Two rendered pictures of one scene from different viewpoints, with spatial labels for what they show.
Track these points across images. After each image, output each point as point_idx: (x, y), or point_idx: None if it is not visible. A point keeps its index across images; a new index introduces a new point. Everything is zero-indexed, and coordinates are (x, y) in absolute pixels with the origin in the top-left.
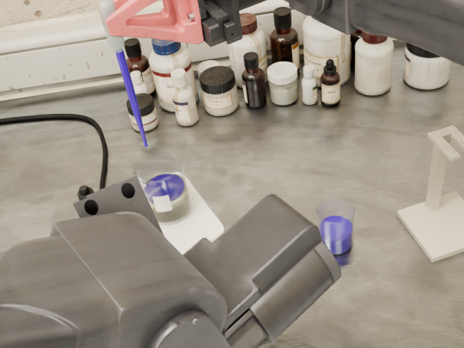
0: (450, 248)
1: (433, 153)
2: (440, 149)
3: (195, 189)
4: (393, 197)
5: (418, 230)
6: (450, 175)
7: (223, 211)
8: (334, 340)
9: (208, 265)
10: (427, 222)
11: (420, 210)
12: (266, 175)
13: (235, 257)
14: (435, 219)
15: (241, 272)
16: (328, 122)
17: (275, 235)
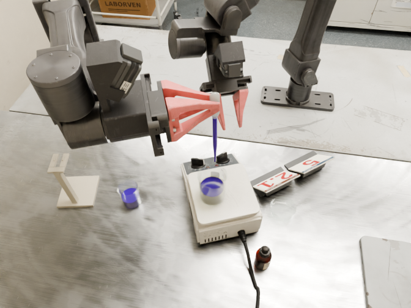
0: (87, 177)
1: (64, 180)
2: (66, 161)
3: (194, 205)
4: (85, 218)
5: (92, 190)
6: (46, 221)
7: (180, 243)
8: (161, 159)
9: (204, 24)
10: (85, 193)
11: (82, 201)
12: (142, 264)
13: (197, 22)
14: (81, 193)
15: (196, 20)
16: (73, 302)
17: (183, 21)
